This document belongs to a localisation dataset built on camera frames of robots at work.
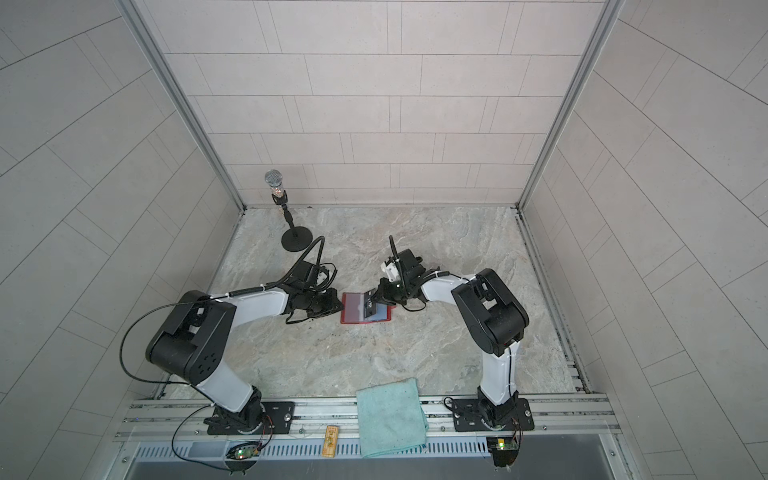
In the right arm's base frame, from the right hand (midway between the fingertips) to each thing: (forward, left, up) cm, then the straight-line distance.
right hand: (371, 300), depth 90 cm
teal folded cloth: (-31, -4, -2) cm, 31 cm away
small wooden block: (-35, +9, -1) cm, 36 cm away
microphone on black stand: (+25, +27, +2) cm, 36 cm away
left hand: (0, +6, -1) cm, 6 cm away
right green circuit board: (-37, -30, -5) cm, 48 cm away
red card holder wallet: (-2, +6, -1) cm, 6 cm away
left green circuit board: (-36, +27, +2) cm, 45 cm away
